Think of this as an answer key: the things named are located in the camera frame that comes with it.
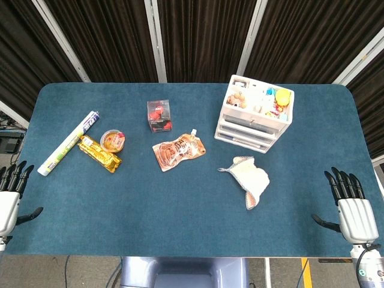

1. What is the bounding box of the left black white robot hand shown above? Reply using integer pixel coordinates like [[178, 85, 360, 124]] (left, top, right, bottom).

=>
[[0, 160, 44, 238]]

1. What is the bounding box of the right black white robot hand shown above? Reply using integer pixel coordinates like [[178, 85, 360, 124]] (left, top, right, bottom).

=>
[[311, 166, 380, 244]]

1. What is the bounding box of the white pink cloth rag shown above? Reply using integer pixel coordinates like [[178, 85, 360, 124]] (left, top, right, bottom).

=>
[[217, 155, 271, 211]]

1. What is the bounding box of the black floor device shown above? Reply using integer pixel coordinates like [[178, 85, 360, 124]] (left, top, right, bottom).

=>
[[0, 131, 25, 155]]

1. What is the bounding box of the white cling film roll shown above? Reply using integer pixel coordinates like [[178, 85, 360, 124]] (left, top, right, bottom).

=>
[[37, 110, 100, 177]]

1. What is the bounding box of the gold foil snack package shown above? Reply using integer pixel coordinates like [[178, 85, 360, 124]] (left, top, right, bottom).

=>
[[77, 134, 123, 174]]

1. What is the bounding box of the dark pleated curtain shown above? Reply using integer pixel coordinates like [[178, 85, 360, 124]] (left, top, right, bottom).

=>
[[244, 0, 384, 85], [44, 0, 159, 83], [157, 0, 259, 84], [0, 0, 83, 114], [346, 49, 384, 160]]

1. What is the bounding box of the orange jelly cup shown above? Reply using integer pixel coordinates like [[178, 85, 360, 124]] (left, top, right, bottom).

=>
[[100, 129, 126, 154]]

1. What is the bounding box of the yellow ball toy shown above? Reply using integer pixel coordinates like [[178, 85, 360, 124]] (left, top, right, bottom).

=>
[[275, 89, 292, 107]]

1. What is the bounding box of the white plastic drawer organizer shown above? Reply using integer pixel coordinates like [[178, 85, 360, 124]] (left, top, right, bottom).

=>
[[214, 74, 295, 154]]

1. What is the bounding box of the wooden bead figure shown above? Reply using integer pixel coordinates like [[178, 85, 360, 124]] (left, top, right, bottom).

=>
[[226, 92, 247, 109]]

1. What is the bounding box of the blue felt table cover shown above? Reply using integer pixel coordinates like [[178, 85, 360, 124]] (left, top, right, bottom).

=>
[[4, 82, 384, 258]]

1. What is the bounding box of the clear box red toy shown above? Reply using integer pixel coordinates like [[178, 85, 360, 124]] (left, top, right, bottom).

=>
[[146, 100, 175, 133]]

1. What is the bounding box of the orange spouted drink pouch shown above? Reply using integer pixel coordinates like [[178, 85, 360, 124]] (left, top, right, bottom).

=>
[[152, 128, 207, 173]]

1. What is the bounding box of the blue grey robot torso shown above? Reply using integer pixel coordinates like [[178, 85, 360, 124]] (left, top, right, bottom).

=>
[[119, 256, 250, 288]]

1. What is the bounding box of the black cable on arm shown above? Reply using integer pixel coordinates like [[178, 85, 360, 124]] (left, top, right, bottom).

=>
[[355, 243, 380, 288]]

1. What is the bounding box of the thin floor cable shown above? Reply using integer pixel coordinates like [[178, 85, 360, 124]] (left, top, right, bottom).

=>
[[64, 255, 71, 288]]

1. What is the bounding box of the white partition post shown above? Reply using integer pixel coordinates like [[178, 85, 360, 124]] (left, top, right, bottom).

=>
[[32, 0, 91, 83], [332, 35, 384, 85], [143, 0, 168, 83], [236, 0, 268, 85], [0, 100, 30, 128]]

